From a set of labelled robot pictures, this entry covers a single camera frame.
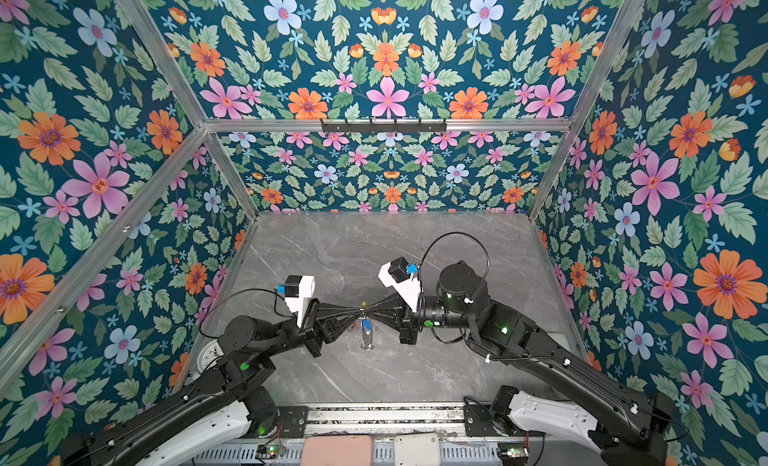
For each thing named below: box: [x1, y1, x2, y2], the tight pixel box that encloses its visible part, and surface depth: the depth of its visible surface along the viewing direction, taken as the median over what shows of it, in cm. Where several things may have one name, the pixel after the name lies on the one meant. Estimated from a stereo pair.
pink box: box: [301, 435, 373, 466], surface depth 70 cm
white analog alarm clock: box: [197, 339, 225, 374], surface depth 82 cm
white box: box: [394, 433, 441, 466], surface depth 70 cm
